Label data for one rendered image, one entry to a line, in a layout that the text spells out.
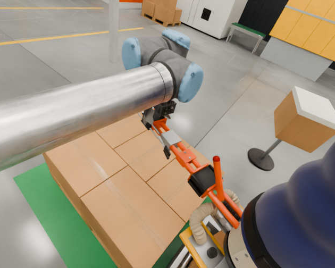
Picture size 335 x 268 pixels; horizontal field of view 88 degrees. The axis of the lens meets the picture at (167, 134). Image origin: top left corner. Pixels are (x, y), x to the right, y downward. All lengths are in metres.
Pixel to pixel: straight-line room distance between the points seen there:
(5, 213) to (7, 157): 1.77
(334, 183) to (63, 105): 0.41
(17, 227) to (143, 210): 1.08
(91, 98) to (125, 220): 1.03
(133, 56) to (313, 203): 0.47
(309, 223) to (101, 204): 1.11
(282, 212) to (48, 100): 0.45
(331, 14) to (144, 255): 7.41
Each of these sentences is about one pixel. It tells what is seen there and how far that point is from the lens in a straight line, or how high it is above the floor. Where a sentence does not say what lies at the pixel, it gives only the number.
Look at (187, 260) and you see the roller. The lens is 1.26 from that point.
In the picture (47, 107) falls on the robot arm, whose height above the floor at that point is 1.56.
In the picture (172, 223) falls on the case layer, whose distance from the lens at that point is 1.29.
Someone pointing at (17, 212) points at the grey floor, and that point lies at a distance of 2.02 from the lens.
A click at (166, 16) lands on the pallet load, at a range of 7.37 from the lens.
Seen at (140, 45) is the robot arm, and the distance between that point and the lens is 0.49.
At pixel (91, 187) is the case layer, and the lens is 1.34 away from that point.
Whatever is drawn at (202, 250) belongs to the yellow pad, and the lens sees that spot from 0.69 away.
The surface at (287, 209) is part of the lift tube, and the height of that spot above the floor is 1.45.
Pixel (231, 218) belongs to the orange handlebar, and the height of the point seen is 1.23.
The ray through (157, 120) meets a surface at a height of 1.24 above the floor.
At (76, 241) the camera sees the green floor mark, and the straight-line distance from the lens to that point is 1.81.
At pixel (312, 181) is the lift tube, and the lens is 0.40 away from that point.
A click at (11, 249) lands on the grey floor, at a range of 1.92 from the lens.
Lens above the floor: 1.73
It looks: 44 degrees down
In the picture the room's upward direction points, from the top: 18 degrees clockwise
